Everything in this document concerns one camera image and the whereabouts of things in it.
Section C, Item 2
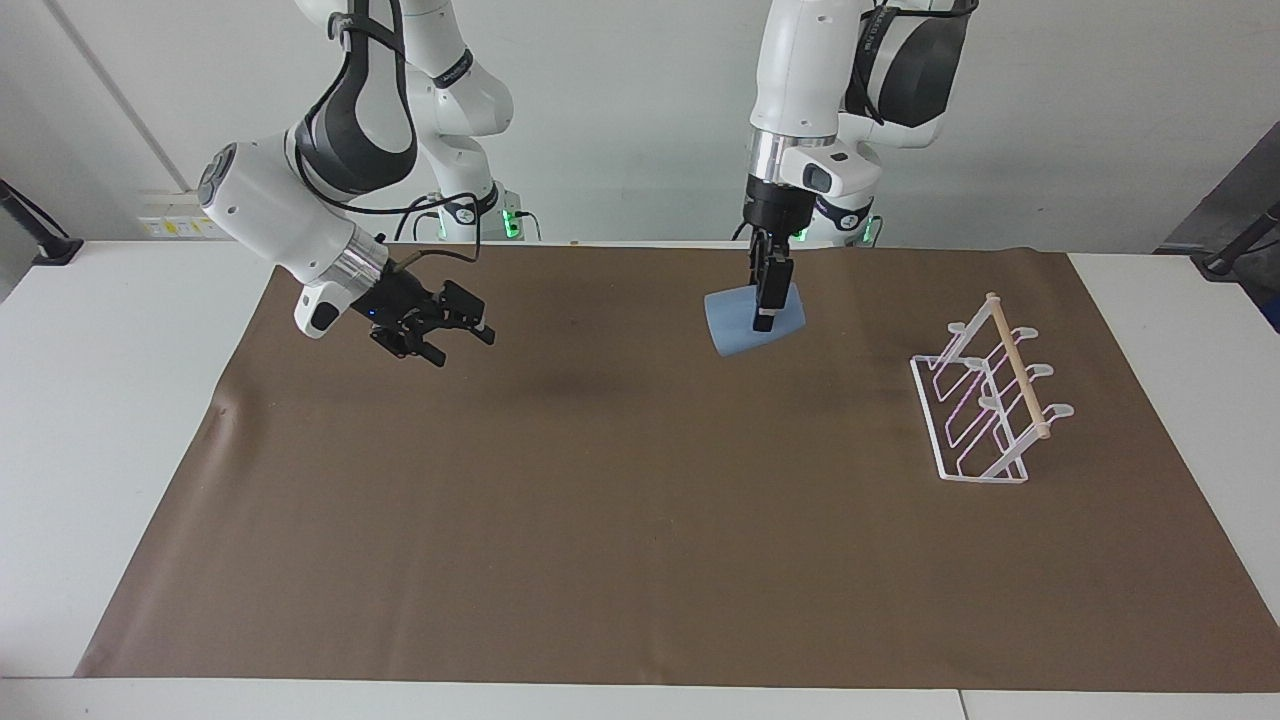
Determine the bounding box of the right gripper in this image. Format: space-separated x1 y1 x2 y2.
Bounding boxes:
352 262 497 369

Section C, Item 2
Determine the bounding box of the black stand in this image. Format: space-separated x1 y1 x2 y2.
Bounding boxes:
1198 200 1280 280
0 178 85 267

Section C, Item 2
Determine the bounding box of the light blue cup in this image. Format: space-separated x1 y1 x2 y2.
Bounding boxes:
704 282 807 358

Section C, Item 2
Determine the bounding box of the white wire cup holder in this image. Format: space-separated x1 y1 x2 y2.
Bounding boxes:
909 292 1075 486

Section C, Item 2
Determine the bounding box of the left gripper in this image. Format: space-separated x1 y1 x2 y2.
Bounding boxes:
744 176 817 335

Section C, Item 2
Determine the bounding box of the white wall socket strip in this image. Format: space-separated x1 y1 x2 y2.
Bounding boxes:
138 194 229 240

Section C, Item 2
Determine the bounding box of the black cable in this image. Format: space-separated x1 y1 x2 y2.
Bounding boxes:
845 0 979 127
296 0 484 277

